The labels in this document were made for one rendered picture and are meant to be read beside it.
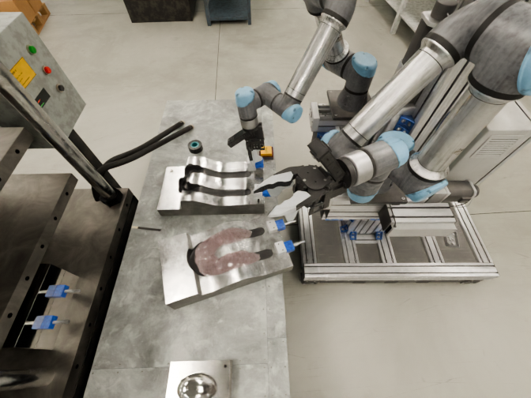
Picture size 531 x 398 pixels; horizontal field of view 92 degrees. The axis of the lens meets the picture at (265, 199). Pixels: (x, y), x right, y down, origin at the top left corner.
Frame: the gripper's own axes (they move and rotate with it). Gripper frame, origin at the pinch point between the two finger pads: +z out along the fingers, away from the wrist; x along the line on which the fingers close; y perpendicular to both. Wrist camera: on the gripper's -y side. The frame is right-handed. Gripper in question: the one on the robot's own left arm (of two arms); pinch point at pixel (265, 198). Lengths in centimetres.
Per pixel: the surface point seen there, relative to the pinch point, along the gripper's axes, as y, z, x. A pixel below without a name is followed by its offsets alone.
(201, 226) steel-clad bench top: 60, 15, 46
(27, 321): 47, 78, 27
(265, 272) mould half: 59, -1, 11
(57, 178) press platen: 31, 62, 76
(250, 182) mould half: 50, -13, 51
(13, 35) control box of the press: -12, 49, 101
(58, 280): 51, 72, 41
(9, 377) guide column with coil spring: 47, 81, 11
